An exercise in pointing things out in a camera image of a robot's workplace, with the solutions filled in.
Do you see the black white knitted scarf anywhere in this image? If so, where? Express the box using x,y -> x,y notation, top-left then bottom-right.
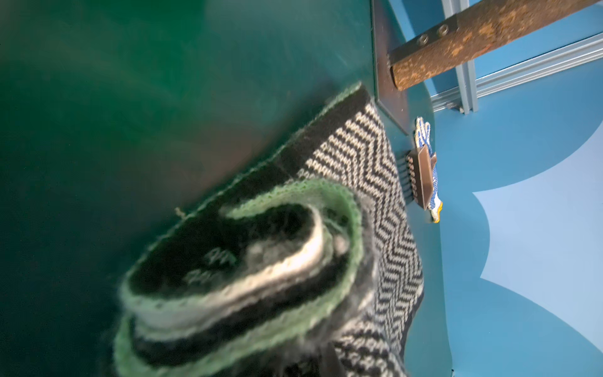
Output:
110,84 -> 424,376

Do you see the blue dotted work glove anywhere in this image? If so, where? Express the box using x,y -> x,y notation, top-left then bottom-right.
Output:
413,116 -> 444,225

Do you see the pink cherry blossom tree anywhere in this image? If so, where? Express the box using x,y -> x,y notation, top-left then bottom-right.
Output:
371,1 -> 593,134

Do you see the aluminium frame rail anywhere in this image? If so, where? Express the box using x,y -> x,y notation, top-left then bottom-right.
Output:
427,1 -> 602,112

